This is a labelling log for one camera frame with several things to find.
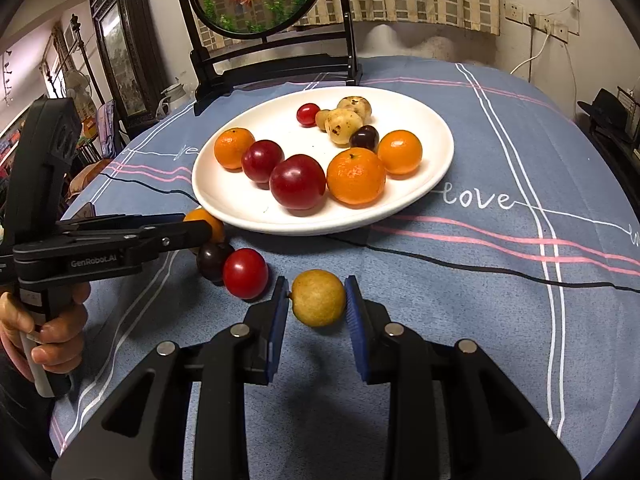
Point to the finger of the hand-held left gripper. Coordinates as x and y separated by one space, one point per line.
175 240
125 220

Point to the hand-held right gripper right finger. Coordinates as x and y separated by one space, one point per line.
356 330

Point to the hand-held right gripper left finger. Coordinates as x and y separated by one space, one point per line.
277 330

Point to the dark purple plum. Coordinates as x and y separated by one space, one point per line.
364 137
212 262

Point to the yellow-orange mandarin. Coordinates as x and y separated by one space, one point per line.
218 230

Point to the shiny red plum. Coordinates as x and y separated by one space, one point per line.
245 273

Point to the large orange mandarin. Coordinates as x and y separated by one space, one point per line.
356 176

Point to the white oval plate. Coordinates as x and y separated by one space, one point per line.
280 120

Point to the small red cherry tomato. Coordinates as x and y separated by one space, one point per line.
308 114

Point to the small yellow loquat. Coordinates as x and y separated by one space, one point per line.
322 119

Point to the large yellow loquat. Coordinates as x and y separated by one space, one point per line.
342 125

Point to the brown spotted round fruit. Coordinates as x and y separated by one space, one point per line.
354 105

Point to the person's left hand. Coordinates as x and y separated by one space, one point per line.
55 350

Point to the white floor fan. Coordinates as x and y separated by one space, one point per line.
77 87

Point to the blue striped tablecloth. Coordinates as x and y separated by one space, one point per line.
450 360

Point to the dark wooden framed picture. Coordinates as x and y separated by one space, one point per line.
122 60

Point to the white kettle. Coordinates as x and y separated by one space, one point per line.
175 96

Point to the black hat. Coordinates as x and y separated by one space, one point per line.
607 110

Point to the white wall socket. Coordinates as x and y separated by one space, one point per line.
514 11

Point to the white wall socket strip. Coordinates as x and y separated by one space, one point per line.
550 25

